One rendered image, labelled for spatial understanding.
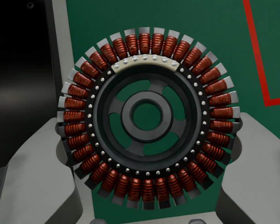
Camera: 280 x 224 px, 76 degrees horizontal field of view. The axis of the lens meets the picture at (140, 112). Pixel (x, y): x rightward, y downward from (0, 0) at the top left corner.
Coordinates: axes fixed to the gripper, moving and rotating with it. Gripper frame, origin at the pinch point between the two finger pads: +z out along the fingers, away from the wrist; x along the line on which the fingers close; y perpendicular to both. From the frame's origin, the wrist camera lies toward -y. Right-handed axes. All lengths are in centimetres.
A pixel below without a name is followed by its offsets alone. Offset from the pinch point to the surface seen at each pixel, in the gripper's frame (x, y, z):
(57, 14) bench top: -12.5, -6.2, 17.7
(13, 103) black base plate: -17.1, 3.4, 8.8
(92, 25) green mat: -7.4, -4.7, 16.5
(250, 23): 14.0, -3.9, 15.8
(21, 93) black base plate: -16.1, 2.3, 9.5
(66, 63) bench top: -11.2, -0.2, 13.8
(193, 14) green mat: 6.6, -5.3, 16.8
